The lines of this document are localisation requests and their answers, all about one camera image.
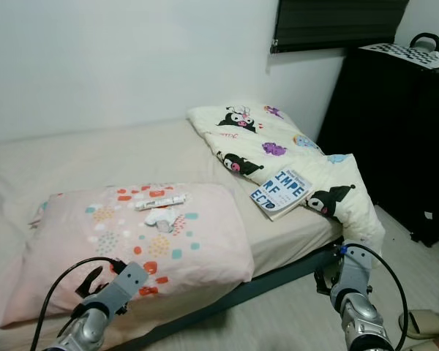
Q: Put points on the dark window blind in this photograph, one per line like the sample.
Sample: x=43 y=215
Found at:
x=336 y=22

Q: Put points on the beige slipper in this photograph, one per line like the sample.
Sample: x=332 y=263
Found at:
x=424 y=323

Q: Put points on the crumpled white tissue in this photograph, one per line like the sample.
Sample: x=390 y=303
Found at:
x=162 y=216

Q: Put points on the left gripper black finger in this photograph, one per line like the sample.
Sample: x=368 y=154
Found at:
x=86 y=290
x=97 y=273

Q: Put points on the cream cartoon print blanket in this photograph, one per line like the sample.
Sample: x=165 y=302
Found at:
x=241 y=142

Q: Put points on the white book with blue letters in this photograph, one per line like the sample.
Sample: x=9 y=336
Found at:
x=282 y=191

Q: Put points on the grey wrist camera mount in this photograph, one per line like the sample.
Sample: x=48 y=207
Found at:
x=128 y=281
x=355 y=274

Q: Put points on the black cabinet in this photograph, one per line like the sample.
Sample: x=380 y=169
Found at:
x=388 y=139

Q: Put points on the pink pillow with coloured dots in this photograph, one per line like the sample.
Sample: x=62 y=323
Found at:
x=73 y=245

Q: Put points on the black headphones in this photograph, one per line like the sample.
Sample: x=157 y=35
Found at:
x=425 y=34

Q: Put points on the black white checkerboard sheet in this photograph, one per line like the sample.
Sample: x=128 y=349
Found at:
x=402 y=53

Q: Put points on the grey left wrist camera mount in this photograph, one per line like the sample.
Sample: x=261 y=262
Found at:
x=128 y=281

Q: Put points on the white tube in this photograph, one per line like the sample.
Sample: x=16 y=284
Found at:
x=161 y=202

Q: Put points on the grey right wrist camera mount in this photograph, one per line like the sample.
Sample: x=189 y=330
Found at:
x=355 y=274

